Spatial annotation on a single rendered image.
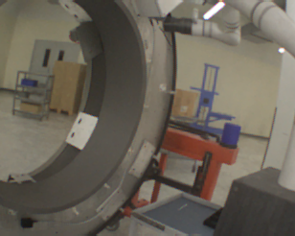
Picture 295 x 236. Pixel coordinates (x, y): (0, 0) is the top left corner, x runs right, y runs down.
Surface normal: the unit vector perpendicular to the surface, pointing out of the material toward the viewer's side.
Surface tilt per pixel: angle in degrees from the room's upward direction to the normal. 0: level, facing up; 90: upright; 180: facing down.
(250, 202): 90
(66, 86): 90
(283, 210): 90
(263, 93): 90
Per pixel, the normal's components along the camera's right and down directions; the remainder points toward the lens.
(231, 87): 0.04, 0.12
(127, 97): -0.60, 0.03
